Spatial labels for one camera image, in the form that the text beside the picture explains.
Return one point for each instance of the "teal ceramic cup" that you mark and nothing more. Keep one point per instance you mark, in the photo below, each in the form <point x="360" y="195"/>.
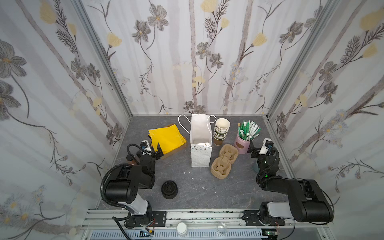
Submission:
<point x="256" y="168"/>

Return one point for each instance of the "stack of black lids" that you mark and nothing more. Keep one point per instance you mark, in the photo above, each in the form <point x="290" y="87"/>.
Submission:
<point x="169" y="190"/>

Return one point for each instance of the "aluminium mounting rail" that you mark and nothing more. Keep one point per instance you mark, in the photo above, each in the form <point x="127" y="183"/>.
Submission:
<point x="221" y="224"/>

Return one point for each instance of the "pink straw holder cup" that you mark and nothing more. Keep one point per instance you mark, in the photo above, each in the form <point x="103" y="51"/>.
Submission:
<point x="241" y="145"/>

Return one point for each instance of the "bundle of wrapped straws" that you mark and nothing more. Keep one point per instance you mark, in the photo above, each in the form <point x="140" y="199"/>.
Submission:
<point x="248" y="130"/>

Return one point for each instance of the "white paper bag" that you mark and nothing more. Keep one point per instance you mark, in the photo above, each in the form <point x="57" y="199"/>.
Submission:
<point x="200" y="138"/>

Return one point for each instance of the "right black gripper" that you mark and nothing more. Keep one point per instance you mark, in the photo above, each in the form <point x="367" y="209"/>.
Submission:
<point x="258" y="152"/>

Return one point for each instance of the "stack of paper cups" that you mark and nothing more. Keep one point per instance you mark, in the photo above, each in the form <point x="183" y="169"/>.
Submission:
<point x="220" y="131"/>

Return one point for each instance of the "yellow napkin stack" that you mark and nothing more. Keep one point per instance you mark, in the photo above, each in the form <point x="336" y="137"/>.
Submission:
<point x="169" y="138"/>

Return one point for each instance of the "brown pulp cup carrier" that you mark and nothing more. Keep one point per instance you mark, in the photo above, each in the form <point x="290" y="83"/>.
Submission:
<point x="222" y="165"/>

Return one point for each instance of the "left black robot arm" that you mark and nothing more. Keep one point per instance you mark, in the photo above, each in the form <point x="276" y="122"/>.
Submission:
<point x="119" y="188"/>

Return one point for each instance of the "brown cardboard napkin tray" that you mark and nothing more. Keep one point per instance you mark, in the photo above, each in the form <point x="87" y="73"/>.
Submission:
<point x="174" y="152"/>

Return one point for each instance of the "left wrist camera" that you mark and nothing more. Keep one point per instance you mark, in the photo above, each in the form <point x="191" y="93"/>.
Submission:
<point x="145" y="147"/>

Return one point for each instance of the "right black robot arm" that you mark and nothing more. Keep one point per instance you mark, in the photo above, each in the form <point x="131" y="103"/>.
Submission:
<point x="307" y="202"/>

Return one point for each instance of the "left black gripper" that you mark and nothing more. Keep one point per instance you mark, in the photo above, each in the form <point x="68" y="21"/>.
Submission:
<point x="154" y="154"/>

